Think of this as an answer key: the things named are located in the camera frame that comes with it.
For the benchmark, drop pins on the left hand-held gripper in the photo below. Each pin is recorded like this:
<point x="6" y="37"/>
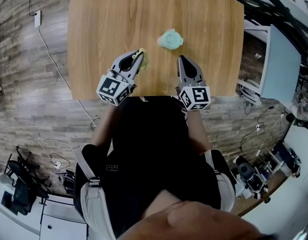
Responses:
<point x="108" y="86"/>

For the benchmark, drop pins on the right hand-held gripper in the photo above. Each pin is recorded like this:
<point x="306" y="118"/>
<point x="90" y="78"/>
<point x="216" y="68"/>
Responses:
<point x="200" y="96"/>

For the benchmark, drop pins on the yellow cloth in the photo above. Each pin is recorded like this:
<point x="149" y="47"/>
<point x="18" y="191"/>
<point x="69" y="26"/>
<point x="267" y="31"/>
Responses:
<point x="143" y="64"/>

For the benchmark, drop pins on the person's left forearm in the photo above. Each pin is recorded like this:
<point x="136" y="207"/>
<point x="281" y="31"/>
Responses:
<point x="103" y="126"/>

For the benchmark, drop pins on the person's right forearm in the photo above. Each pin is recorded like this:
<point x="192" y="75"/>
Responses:
<point x="198" y="131"/>

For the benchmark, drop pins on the person's black shirt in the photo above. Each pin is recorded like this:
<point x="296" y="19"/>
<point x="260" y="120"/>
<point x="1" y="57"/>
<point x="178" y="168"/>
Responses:
<point x="151" y="154"/>

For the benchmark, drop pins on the light blue desk panel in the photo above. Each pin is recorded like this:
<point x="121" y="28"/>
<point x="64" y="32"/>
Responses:
<point x="281" y="66"/>

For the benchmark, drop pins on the long white power strip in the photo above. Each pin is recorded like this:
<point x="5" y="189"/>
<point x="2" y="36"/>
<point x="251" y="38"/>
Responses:
<point x="38" y="19"/>

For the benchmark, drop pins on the wooden table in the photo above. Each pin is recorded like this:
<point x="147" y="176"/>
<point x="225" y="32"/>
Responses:
<point x="281" y="6"/>

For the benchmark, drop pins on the black bag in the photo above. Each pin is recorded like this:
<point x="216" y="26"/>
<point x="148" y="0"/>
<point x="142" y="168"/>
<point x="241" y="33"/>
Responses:
<point x="69" y="184"/>

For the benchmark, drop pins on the person's chin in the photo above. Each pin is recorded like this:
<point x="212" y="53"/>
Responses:
<point x="188" y="221"/>

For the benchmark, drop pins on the black office chair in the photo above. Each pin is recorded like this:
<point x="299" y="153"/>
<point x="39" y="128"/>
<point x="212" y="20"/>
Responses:
<point x="21" y="191"/>

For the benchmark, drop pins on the white cabinet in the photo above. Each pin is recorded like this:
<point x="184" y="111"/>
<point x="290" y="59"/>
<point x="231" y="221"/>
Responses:
<point x="61" y="224"/>

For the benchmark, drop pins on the black camera device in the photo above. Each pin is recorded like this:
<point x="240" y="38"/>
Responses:
<point x="246" y="174"/>

